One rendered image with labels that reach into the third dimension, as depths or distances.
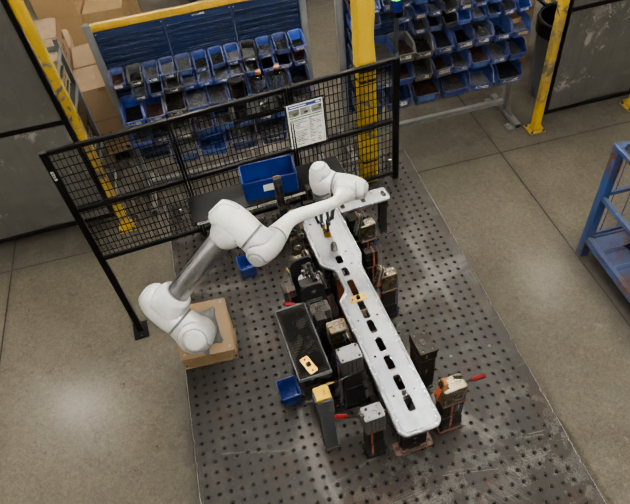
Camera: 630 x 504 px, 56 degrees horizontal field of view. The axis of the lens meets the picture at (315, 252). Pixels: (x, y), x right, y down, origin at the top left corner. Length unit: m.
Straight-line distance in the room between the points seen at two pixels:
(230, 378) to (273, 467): 0.51
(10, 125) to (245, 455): 2.71
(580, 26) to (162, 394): 3.96
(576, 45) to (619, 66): 0.55
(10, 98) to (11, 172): 0.60
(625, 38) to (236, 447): 4.23
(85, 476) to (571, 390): 2.86
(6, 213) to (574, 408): 4.06
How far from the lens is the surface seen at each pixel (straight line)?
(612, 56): 5.50
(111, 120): 5.41
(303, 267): 2.77
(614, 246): 4.40
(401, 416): 2.51
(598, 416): 3.82
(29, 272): 5.00
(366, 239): 3.14
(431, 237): 3.48
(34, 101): 4.30
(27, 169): 4.63
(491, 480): 2.76
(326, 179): 2.78
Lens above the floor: 3.25
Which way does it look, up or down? 48 degrees down
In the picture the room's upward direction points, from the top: 8 degrees counter-clockwise
